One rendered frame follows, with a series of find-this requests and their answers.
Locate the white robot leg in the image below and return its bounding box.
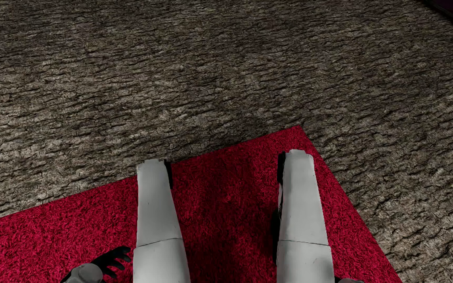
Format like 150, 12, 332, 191
132, 158, 191, 283
275, 149, 336, 283

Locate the white robot left leg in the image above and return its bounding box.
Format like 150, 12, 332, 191
132, 158, 191, 283

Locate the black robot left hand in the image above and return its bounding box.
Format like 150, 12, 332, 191
91, 246, 132, 280

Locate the white robot right leg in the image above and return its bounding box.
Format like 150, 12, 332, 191
275, 149, 336, 283

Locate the red shaggy rug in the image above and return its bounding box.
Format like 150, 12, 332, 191
0, 125, 403, 283

